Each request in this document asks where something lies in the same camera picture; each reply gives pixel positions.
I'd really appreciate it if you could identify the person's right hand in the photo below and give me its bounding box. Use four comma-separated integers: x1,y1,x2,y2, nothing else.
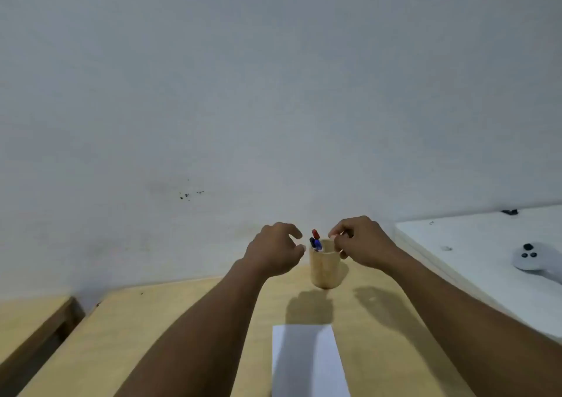
328,215,403,272

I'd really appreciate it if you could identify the person's left hand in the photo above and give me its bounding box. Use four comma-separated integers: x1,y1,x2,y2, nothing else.
242,222,307,279

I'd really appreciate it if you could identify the white paper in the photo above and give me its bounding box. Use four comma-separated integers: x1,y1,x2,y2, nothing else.
272,324,351,397

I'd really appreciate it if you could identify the person's right forearm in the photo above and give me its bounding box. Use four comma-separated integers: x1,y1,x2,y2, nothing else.
382,247,562,397

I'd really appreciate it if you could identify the person's left forearm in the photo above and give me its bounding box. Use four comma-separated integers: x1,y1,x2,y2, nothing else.
114,258,269,397

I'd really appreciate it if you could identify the wooden pen holder cup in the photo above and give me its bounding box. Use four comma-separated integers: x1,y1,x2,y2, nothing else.
309,238,342,290

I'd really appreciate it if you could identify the white cabinet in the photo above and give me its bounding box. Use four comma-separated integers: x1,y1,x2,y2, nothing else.
394,204,562,345

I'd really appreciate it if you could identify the white game controller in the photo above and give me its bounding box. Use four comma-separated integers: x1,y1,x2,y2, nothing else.
512,242,562,284

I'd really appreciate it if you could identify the light wooden side table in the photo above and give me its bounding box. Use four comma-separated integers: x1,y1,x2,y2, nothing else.
0,295,85,384

